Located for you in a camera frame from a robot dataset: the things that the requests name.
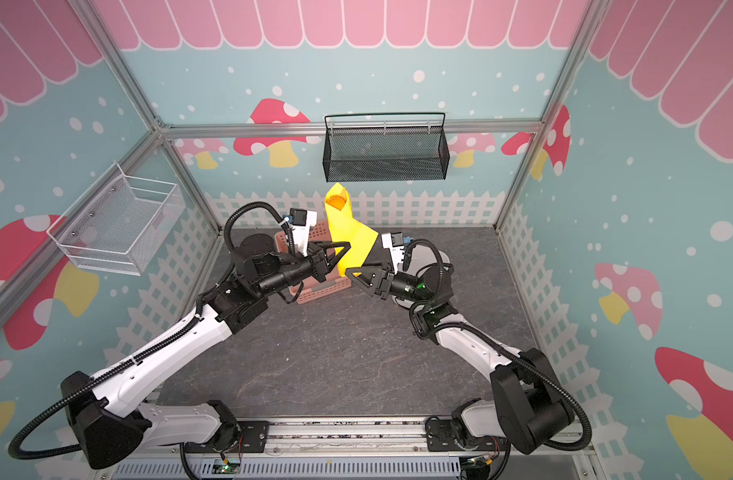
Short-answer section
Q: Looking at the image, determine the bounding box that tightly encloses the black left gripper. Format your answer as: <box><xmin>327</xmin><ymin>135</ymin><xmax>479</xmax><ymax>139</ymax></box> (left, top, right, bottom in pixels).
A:
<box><xmin>257</xmin><ymin>239</ymin><xmax>352</xmax><ymax>298</ymax></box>

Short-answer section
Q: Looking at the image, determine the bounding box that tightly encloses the yellow paper napkin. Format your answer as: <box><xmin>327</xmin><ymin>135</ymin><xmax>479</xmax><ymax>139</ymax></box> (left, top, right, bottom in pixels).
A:
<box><xmin>324</xmin><ymin>183</ymin><xmax>378</xmax><ymax>277</ymax></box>

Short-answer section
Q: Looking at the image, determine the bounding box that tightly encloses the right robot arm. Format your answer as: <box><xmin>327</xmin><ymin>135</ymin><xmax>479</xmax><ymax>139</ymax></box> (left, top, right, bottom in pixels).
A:
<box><xmin>346</xmin><ymin>239</ymin><xmax>593</xmax><ymax>454</ymax></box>

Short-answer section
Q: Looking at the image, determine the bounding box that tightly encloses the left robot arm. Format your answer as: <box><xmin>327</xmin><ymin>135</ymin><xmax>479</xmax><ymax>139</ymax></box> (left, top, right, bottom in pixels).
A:
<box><xmin>8</xmin><ymin>201</ymin><xmax>350</xmax><ymax>470</ymax></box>

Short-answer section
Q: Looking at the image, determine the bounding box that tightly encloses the pink perforated basket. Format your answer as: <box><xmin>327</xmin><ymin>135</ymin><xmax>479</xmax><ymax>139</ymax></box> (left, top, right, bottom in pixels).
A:
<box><xmin>274</xmin><ymin>220</ymin><xmax>352</xmax><ymax>305</ymax></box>

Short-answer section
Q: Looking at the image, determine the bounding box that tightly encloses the white plastic tray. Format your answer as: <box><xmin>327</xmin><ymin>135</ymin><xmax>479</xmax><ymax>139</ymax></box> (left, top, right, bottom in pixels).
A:
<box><xmin>394</xmin><ymin>245</ymin><xmax>450</xmax><ymax>309</ymax></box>

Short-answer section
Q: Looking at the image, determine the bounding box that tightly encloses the black wire wall basket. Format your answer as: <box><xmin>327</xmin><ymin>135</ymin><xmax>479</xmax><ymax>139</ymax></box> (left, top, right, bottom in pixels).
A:
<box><xmin>322</xmin><ymin>112</ymin><xmax>451</xmax><ymax>183</ymax></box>

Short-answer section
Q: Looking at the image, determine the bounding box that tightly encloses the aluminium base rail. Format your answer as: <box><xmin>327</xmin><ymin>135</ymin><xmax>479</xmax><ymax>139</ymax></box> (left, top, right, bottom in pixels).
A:
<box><xmin>92</xmin><ymin>416</ymin><xmax>606</xmax><ymax>479</ymax></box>

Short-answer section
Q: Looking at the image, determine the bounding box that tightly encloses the white wire wall basket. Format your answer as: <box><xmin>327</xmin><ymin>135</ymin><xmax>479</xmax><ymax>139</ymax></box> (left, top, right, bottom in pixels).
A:
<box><xmin>46</xmin><ymin>164</ymin><xmax>186</xmax><ymax>276</ymax></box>

